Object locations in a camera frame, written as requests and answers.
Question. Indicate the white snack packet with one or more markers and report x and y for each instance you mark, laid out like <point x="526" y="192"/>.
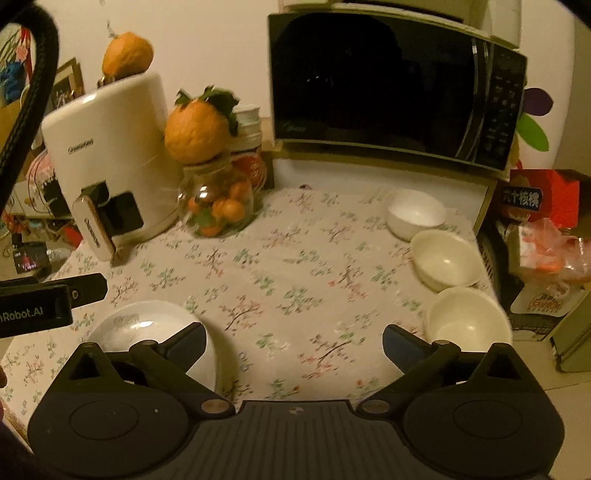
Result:
<point x="545" y="302"/>

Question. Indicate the framed picture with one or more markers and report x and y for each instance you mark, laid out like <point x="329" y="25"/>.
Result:
<point x="67" y="85"/>

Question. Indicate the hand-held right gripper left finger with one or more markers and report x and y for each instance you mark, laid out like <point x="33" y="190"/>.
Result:
<point x="189" y="341"/>

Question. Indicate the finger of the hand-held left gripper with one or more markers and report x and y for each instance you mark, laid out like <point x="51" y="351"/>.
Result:
<point x="87" y="288"/>

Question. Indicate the black microwave oven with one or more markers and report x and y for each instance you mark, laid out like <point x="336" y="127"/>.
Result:
<point x="369" y="78"/>

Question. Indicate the large orange with leaves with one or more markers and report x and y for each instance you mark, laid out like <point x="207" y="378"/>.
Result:
<point x="194" y="131"/>

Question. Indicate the red gift box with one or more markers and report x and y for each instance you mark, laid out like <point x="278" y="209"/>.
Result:
<point x="561" y="194"/>

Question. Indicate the white plate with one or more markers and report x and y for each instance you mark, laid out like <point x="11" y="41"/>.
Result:
<point x="138" y="327"/>

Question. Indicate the purple green wall sticker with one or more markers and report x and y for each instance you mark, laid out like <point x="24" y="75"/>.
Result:
<point x="535" y="101"/>

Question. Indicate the orange plastic bag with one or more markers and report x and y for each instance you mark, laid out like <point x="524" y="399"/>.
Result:
<point x="545" y="254"/>

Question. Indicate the white air fryer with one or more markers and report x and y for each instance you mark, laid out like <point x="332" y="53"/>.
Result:
<point x="115" y="138"/>

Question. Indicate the small black screen device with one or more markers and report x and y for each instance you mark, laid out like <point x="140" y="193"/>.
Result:
<point x="30" y="257"/>

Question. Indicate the cream bowl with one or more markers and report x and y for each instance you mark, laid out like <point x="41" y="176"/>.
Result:
<point x="466" y="318"/>
<point x="445" y="261"/>

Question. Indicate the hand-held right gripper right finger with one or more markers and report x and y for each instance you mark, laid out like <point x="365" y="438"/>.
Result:
<point x="401" y="344"/>

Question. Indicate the glass jar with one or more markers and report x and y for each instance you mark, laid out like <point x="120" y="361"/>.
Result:
<point x="217" y="177"/>

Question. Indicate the red mug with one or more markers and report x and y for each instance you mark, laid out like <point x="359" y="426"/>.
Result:
<point x="251" y="170"/>

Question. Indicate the large orange with stem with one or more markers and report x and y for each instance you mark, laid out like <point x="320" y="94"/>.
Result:
<point x="127" y="53"/>

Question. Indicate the white bowl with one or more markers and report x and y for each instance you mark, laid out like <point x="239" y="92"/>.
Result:
<point x="415" y="212"/>

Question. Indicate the cluster of small oranges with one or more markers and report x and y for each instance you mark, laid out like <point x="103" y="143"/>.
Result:
<point x="231" y="210"/>

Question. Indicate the pink round fan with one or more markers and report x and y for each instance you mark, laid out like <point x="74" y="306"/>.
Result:
<point x="41" y="177"/>

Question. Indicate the stack of white containers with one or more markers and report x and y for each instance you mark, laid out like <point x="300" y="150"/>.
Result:
<point x="247" y="124"/>

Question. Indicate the floral tablecloth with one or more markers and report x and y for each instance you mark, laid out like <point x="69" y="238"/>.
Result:
<point x="286" y="277"/>

